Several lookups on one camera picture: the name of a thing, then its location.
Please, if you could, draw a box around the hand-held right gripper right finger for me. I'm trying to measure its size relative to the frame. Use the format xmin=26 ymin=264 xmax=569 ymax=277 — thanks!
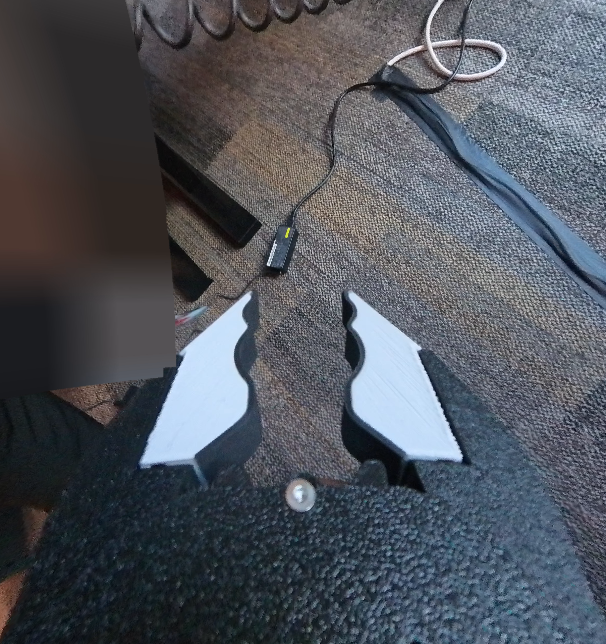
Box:
xmin=342 ymin=291 xmax=464 ymax=486

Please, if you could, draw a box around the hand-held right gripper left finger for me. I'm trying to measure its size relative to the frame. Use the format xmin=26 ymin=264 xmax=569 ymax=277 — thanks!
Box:
xmin=138 ymin=291 xmax=262 ymax=488

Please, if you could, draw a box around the red blue pen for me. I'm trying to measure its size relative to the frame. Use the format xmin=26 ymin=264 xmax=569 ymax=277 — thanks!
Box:
xmin=175 ymin=303 xmax=214 ymax=327

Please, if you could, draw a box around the black power adapter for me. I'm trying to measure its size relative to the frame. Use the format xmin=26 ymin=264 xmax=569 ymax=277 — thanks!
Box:
xmin=266 ymin=224 xmax=299 ymax=273

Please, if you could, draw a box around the dark grey cable cover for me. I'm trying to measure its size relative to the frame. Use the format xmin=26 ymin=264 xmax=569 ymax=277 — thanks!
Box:
xmin=370 ymin=64 xmax=606 ymax=325

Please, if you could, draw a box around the black adapter cable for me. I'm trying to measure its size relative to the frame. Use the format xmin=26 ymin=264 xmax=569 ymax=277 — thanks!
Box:
xmin=287 ymin=83 xmax=384 ymax=228

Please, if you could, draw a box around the white looped cable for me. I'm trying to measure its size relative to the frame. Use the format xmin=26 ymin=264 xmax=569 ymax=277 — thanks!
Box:
xmin=387 ymin=0 xmax=508 ymax=82

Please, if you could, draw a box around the black coiled cable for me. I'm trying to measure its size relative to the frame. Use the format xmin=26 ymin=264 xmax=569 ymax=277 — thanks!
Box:
xmin=136 ymin=0 xmax=356 ymax=49

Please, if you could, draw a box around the thin black cable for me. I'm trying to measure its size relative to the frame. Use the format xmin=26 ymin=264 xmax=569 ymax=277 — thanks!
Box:
xmin=424 ymin=0 xmax=477 ymax=95

